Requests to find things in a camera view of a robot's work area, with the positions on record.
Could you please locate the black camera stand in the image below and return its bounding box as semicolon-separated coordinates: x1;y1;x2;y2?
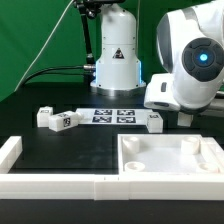
73;0;125;64

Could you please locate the white U-shaped fence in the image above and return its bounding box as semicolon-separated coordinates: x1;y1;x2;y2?
0;136;224;200

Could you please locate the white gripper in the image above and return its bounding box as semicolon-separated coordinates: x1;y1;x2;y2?
144;73;180;111

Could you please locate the white square tabletop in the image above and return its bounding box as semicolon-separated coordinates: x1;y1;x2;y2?
118;134;224;174

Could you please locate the white cable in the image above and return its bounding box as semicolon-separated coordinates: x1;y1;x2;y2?
13;0;75;93

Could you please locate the white marker sheet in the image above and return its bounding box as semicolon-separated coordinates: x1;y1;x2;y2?
77;108;151;125

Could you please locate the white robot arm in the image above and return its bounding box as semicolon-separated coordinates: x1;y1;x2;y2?
91;0;224;114

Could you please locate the black cable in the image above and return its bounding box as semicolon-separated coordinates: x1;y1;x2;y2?
20;64;98;88

